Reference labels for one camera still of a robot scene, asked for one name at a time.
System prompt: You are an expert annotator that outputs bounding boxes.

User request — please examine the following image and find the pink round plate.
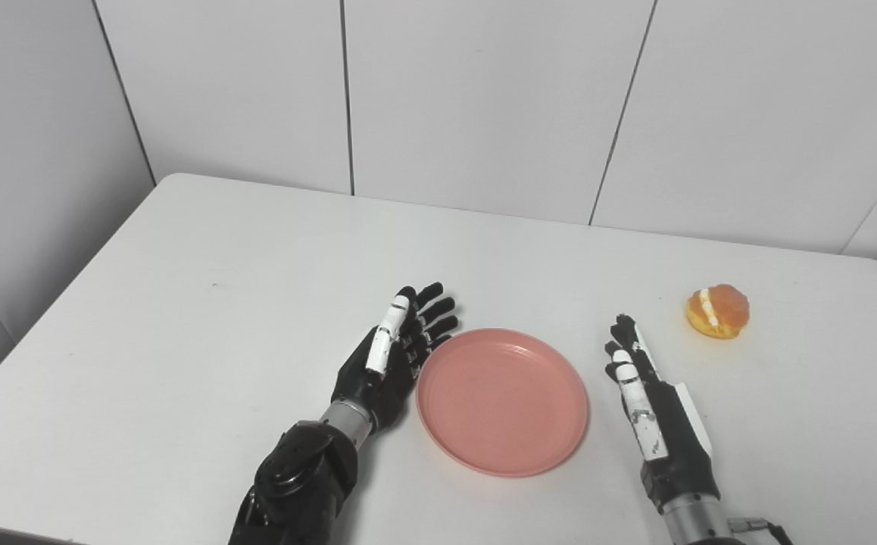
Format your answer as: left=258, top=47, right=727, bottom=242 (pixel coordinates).
left=416, top=327, right=590, bottom=478

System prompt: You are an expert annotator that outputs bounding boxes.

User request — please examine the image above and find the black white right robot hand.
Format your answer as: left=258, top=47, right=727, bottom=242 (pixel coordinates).
left=604, top=313, right=721, bottom=514

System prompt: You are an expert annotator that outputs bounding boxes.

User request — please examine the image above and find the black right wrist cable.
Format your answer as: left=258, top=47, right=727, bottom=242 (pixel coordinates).
left=728, top=516, right=795, bottom=545

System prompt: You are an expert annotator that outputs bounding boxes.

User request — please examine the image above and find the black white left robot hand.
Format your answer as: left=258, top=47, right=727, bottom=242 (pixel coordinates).
left=330, top=282, right=460, bottom=434

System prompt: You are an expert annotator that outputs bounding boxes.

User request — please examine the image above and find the orange cream puff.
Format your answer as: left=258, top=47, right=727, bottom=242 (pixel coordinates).
left=685, top=284, right=751, bottom=340

